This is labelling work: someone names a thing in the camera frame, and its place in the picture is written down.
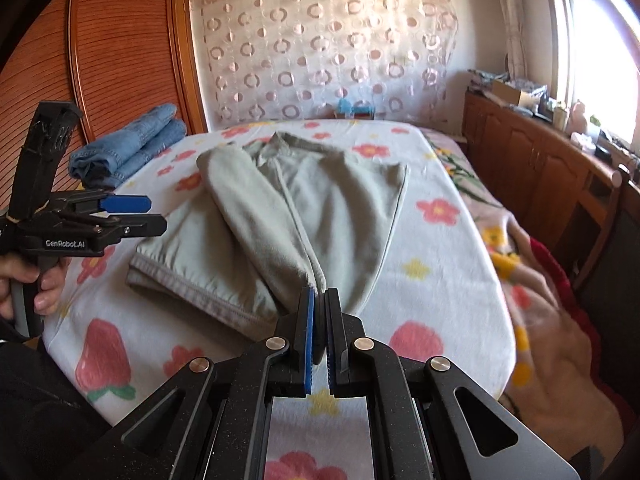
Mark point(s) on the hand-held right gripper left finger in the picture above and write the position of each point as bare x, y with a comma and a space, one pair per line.
310, 340

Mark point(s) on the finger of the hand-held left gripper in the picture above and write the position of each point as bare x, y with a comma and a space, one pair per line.
142, 225
125, 204

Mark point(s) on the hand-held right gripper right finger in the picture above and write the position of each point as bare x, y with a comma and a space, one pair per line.
331, 345

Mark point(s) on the grey-green pants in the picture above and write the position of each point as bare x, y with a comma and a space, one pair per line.
330, 200

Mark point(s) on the person's left hand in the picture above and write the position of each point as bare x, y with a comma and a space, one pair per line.
50, 292

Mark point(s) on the folded blue jeans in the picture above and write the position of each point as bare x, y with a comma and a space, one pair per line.
135, 142

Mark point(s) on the white strawberry flower blanket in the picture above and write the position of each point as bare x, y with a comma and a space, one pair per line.
440, 280

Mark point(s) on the person's dark clothing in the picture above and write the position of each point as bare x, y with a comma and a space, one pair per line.
35, 410

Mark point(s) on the pink floral blanket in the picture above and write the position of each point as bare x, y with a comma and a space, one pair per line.
550, 340

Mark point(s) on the blue toy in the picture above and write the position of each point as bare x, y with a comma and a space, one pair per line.
347, 108

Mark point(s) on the sheer circle-pattern curtain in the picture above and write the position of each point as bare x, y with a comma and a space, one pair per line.
325, 45

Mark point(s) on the wooden sideboard cabinet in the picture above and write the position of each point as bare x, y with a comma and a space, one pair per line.
530, 155

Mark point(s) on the cardboard box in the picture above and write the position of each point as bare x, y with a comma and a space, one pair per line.
512, 91

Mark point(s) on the pink figurine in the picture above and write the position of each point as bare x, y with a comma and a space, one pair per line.
580, 117

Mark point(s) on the white window curtain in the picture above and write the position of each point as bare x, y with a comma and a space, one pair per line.
510, 20

